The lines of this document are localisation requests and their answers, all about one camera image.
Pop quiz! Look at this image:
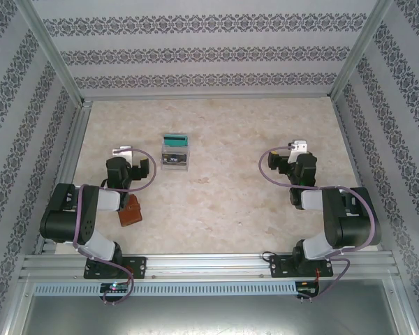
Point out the brown leather card holder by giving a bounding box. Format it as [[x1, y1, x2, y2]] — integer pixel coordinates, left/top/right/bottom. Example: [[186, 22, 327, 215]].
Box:
[[118, 194, 144, 228]]

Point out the clear acrylic card box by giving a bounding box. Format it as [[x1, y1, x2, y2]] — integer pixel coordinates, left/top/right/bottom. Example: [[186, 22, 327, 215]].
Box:
[[160, 134, 191, 173]]

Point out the dark VIP card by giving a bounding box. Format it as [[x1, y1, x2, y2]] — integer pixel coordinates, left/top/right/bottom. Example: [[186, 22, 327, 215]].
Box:
[[163, 152, 188, 165]]

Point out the teal card with black stripe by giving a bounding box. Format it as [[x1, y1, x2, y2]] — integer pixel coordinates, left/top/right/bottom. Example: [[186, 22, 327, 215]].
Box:
[[163, 134, 190, 148]]

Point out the left small circuit board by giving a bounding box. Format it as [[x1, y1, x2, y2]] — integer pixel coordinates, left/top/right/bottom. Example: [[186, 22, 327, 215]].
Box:
[[100, 282, 131, 294]]

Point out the small circuit board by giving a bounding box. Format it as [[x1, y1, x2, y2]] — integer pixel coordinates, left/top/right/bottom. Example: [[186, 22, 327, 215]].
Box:
[[295, 281, 321, 297], [100, 282, 131, 294]]

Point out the right small circuit board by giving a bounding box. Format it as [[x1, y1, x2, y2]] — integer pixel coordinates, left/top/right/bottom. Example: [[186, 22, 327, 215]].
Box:
[[295, 281, 321, 297]]

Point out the grey metal sheet panel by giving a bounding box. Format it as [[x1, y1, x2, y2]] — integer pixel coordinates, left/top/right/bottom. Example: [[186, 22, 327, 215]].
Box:
[[6, 295, 416, 335]]

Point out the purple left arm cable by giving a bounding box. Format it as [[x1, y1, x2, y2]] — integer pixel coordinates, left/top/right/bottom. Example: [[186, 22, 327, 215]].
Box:
[[71, 148, 158, 306]]

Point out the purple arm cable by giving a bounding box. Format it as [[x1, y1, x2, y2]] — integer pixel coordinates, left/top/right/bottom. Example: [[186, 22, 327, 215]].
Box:
[[259, 148, 377, 304], [71, 148, 158, 306]]

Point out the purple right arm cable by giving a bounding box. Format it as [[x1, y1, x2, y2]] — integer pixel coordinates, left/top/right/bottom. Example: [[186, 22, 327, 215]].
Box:
[[259, 148, 377, 304]]

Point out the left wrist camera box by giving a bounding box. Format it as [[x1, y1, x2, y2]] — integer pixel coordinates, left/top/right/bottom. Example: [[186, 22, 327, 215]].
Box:
[[111, 145, 133, 163]]

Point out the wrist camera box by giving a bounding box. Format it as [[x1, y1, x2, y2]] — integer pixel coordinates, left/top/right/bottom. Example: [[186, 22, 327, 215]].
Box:
[[111, 145, 133, 163], [288, 139, 308, 164]]

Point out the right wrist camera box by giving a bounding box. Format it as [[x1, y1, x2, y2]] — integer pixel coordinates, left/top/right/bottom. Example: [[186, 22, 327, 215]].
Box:
[[288, 139, 308, 164]]

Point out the aluminium side rail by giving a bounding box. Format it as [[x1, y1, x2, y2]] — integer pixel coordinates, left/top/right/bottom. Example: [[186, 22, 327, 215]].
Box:
[[331, 97, 388, 253], [34, 100, 94, 255]]

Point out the aluminium back rail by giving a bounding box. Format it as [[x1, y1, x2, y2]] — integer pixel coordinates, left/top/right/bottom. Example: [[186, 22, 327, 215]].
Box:
[[82, 93, 336, 103]]

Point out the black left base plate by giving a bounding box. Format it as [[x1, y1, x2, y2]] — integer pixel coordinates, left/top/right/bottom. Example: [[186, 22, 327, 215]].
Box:
[[83, 256, 148, 281]]

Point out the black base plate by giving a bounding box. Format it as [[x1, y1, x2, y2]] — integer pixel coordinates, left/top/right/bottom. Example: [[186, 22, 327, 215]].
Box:
[[269, 254, 335, 279], [83, 256, 148, 281]]

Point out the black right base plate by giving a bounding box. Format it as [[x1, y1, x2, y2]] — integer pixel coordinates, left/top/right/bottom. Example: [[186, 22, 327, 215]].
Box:
[[269, 254, 335, 279]]

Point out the aluminium mounting rail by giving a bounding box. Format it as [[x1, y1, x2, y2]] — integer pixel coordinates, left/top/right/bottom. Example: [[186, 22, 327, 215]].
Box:
[[19, 253, 396, 281]]

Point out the slotted grey cable duct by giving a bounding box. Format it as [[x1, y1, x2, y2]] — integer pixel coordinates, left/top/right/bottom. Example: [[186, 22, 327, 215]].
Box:
[[32, 281, 298, 297]]

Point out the aluminium frame post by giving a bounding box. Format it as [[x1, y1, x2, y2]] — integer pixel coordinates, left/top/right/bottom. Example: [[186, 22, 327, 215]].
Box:
[[329, 0, 395, 101], [16, 0, 85, 105]]

